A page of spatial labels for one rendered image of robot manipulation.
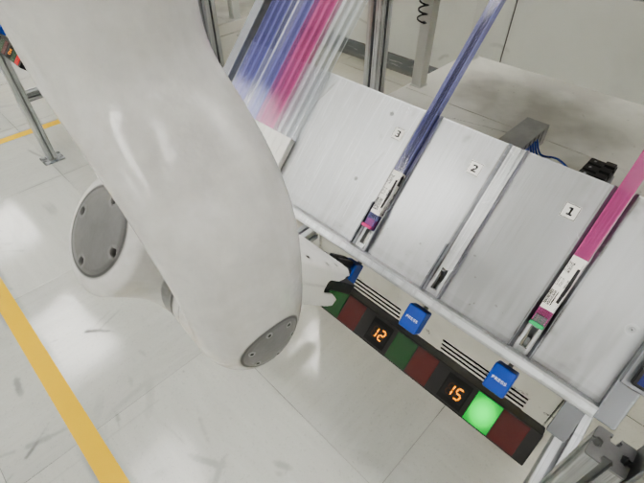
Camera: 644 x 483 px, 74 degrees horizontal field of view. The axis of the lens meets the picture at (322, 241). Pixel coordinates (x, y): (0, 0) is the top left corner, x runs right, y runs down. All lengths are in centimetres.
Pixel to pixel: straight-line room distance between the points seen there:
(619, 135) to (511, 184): 68
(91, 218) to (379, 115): 40
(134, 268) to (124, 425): 105
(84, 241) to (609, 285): 45
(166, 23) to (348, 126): 42
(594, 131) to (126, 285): 105
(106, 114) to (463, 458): 113
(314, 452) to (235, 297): 97
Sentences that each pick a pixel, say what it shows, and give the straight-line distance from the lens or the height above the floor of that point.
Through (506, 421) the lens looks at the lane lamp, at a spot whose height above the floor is 66.
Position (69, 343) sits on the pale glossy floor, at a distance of 153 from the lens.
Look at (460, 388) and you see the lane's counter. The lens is 53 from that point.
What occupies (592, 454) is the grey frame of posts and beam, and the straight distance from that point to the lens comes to 58.
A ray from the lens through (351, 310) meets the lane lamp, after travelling 57.
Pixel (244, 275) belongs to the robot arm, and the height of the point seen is 95.
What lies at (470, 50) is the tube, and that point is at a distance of 58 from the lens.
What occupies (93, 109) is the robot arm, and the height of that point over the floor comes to 102.
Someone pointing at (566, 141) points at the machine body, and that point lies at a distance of 110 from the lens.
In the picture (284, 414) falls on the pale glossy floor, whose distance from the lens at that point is 123.
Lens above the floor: 111
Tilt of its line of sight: 44 degrees down
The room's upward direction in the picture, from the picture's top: straight up
